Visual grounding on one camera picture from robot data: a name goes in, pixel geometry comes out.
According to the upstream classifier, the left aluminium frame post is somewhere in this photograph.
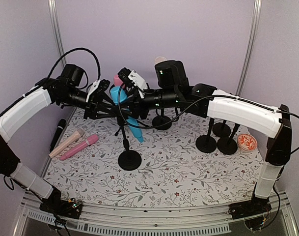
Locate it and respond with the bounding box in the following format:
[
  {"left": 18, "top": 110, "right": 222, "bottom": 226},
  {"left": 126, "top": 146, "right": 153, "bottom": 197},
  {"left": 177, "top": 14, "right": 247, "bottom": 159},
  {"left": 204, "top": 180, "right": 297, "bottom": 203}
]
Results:
[{"left": 47, "top": 0, "right": 78, "bottom": 105}]

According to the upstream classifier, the orange patterned small bowl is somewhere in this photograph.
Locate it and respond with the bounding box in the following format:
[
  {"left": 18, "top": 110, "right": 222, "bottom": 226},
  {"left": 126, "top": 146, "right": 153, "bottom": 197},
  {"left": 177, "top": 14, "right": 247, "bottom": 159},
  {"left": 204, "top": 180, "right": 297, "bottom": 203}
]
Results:
[{"left": 237, "top": 134, "right": 257, "bottom": 151}]

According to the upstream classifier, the floral table mat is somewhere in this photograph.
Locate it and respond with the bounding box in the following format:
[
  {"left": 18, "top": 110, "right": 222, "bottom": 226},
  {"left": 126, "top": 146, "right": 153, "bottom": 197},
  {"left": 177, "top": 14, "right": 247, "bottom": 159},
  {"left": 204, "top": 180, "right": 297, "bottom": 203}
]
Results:
[{"left": 44, "top": 109, "right": 264, "bottom": 207}]

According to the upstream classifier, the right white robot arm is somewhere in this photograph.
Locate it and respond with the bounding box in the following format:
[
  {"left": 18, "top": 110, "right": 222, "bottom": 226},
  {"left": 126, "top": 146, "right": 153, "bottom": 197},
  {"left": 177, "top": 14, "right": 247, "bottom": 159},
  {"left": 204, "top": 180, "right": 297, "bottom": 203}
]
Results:
[{"left": 118, "top": 60, "right": 292, "bottom": 214}]

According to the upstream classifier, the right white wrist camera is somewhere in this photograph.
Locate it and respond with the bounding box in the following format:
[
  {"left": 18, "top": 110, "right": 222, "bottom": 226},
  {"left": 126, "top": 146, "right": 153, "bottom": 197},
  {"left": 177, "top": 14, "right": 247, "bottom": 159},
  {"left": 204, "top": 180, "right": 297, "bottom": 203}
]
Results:
[{"left": 118, "top": 67, "right": 148, "bottom": 99}]

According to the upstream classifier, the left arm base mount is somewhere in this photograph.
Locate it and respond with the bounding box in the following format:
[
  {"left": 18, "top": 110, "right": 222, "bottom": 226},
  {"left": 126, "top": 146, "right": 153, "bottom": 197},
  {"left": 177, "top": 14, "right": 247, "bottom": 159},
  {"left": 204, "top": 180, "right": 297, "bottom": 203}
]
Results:
[{"left": 39, "top": 189, "right": 82, "bottom": 219}]

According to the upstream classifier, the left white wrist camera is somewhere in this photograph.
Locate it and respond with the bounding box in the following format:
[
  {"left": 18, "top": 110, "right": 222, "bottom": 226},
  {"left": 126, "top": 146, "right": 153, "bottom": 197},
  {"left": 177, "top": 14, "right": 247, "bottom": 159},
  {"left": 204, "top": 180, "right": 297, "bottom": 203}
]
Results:
[{"left": 85, "top": 79, "right": 110, "bottom": 103}]

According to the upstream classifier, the black tripod shock-mount stand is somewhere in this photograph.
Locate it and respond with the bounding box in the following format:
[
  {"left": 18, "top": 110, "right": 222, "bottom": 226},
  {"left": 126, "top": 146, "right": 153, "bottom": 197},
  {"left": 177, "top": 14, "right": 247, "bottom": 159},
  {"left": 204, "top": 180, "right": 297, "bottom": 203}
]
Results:
[{"left": 114, "top": 117, "right": 127, "bottom": 137}]

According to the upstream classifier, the black microphone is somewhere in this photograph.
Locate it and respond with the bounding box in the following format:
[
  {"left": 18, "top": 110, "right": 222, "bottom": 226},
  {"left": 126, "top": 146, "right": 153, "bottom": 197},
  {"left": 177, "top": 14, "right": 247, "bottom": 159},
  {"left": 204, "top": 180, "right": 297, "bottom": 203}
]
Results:
[{"left": 49, "top": 118, "right": 66, "bottom": 151}]

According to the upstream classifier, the aluminium frame post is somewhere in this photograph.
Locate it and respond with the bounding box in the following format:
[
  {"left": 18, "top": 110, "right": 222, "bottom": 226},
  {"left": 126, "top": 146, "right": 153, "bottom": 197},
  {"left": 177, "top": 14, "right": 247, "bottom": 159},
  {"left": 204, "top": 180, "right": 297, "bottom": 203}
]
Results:
[
  {"left": 47, "top": 0, "right": 78, "bottom": 105},
  {"left": 235, "top": 0, "right": 262, "bottom": 96}
]

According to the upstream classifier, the beige microphone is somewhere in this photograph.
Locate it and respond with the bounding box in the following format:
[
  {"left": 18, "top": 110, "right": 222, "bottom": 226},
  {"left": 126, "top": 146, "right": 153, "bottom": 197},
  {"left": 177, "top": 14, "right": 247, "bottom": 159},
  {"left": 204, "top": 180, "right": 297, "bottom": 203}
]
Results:
[
  {"left": 49, "top": 128, "right": 84, "bottom": 158},
  {"left": 154, "top": 56, "right": 167, "bottom": 64}
]

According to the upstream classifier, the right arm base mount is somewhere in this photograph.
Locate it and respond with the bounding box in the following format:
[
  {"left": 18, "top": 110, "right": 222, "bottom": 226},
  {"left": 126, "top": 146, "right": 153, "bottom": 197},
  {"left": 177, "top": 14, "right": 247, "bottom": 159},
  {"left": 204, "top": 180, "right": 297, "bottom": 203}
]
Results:
[{"left": 228, "top": 197, "right": 272, "bottom": 219}]

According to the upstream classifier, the short pink microphone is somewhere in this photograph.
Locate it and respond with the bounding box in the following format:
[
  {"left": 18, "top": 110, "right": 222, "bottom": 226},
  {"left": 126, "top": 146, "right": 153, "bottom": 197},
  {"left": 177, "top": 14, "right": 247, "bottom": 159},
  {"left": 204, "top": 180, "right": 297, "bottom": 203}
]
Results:
[{"left": 59, "top": 134, "right": 99, "bottom": 161}]

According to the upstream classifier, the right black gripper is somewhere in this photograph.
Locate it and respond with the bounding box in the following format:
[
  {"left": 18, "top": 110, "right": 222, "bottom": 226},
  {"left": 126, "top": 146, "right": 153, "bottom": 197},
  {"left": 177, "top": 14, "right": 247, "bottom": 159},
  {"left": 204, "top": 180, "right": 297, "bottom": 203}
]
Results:
[{"left": 114, "top": 86, "right": 179, "bottom": 119}]

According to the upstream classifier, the front aluminium rail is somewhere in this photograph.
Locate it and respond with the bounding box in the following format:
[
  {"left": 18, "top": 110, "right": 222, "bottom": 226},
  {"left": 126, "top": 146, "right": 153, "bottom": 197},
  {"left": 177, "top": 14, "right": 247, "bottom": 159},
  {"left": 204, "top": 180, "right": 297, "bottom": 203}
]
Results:
[{"left": 13, "top": 191, "right": 299, "bottom": 236}]

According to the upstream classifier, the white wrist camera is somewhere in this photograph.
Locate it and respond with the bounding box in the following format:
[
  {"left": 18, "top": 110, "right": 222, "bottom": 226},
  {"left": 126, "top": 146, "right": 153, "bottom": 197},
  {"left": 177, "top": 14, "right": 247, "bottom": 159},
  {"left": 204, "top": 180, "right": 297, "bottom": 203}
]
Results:
[
  {"left": 85, "top": 79, "right": 110, "bottom": 103},
  {"left": 118, "top": 67, "right": 148, "bottom": 99}
]

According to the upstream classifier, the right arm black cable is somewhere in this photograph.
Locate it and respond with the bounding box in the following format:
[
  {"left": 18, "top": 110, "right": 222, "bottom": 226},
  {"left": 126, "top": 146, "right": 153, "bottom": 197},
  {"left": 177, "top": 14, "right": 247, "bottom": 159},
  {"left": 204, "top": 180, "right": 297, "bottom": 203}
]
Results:
[{"left": 118, "top": 82, "right": 299, "bottom": 154}]

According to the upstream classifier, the blue microphone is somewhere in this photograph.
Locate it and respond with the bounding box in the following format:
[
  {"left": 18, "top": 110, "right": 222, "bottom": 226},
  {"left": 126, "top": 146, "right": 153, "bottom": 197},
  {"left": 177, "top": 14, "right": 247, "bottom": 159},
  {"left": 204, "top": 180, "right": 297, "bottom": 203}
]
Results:
[{"left": 109, "top": 85, "right": 144, "bottom": 143}]

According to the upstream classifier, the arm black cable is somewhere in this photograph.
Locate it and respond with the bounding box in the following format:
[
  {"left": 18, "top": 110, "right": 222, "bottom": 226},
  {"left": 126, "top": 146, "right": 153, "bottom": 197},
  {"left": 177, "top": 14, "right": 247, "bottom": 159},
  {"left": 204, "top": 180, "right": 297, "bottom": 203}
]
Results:
[
  {"left": 47, "top": 48, "right": 102, "bottom": 81},
  {"left": 118, "top": 82, "right": 299, "bottom": 154}
]

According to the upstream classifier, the right aluminium frame post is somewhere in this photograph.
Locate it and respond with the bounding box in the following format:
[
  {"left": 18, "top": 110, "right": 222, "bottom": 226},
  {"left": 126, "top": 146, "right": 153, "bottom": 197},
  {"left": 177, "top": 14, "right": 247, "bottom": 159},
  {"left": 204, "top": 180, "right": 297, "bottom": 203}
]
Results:
[{"left": 235, "top": 0, "right": 262, "bottom": 96}]

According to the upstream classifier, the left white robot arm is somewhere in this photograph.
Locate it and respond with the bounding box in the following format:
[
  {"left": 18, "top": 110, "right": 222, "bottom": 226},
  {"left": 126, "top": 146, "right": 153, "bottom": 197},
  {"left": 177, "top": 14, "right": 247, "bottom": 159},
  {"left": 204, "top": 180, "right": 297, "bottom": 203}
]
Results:
[{"left": 0, "top": 64, "right": 110, "bottom": 213}]

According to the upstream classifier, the tall pink microphone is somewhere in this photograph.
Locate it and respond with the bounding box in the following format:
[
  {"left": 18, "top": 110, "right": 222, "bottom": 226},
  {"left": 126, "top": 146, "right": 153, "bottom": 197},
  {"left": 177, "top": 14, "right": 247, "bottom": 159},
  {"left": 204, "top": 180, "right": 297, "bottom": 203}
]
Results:
[{"left": 113, "top": 74, "right": 123, "bottom": 86}]

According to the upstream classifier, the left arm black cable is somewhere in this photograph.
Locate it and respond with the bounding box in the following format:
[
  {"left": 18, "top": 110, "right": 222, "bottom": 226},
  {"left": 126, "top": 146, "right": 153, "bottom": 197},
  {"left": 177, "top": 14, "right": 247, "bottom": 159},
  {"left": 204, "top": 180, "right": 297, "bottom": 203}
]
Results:
[{"left": 47, "top": 48, "right": 102, "bottom": 81}]

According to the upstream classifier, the round stand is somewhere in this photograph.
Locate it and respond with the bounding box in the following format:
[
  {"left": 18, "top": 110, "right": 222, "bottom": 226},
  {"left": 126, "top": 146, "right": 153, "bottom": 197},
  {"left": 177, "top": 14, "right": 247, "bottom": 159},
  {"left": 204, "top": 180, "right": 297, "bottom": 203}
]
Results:
[
  {"left": 212, "top": 120, "right": 231, "bottom": 138},
  {"left": 152, "top": 109, "right": 172, "bottom": 130},
  {"left": 195, "top": 118, "right": 217, "bottom": 153},
  {"left": 217, "top": 124, "right": 240, "bottom": 155},
  {"left": 118, "top": 125, "right": 142, "bottom": 171}
]

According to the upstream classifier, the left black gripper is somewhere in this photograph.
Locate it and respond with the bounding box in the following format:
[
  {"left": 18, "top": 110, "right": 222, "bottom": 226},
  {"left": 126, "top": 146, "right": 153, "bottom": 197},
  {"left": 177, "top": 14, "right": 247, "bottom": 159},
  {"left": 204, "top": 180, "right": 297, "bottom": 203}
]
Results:
[{"left": 59, "top": 87, "right": 116, "bottom": 119}]

